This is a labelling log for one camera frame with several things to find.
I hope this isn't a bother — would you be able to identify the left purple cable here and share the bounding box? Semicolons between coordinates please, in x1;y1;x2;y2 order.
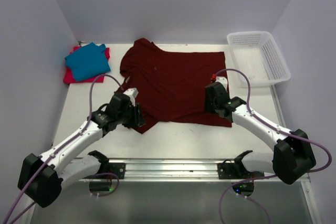
0;74;125;224

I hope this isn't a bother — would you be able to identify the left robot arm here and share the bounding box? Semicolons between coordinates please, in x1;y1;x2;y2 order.
18;88;144;208

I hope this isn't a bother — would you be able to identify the dark red t-shirt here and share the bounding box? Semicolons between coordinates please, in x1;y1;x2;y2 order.
120;38;232;134

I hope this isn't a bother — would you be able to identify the purple cable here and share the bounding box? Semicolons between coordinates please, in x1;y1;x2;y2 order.
211;68;332;224
0;74;125;224

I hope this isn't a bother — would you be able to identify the folded blue t-shirt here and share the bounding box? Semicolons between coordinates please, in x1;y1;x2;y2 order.
65;41;110;81

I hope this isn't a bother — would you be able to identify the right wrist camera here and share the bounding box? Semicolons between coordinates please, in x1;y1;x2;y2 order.
211;74;228;89

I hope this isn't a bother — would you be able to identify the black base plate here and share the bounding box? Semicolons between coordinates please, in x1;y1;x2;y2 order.
85;163;126;180
217;159;265;179

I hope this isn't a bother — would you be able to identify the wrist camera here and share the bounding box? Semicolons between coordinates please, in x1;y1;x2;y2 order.
211;74;228;89
123;88;139;106

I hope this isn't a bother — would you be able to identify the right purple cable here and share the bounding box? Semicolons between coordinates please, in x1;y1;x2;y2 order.
211;68;332;224

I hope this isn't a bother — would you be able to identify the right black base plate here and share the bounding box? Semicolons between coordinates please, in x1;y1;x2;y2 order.
217;159;265;179

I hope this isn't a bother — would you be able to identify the white plastic basket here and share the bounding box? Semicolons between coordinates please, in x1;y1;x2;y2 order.
227;31;291;87

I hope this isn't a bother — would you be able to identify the aluminium mounting rail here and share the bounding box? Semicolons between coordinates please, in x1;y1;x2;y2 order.
31;157;310;182

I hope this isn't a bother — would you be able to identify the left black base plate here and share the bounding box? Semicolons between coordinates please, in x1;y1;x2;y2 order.
85;163;126;180

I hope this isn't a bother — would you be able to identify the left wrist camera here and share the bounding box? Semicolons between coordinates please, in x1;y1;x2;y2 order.
123;88;139;106

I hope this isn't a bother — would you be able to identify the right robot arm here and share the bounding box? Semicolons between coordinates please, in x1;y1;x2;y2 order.
205;82;316;185

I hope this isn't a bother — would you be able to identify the folded pink t-shirt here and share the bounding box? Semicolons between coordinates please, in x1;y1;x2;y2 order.
62;46;110;84

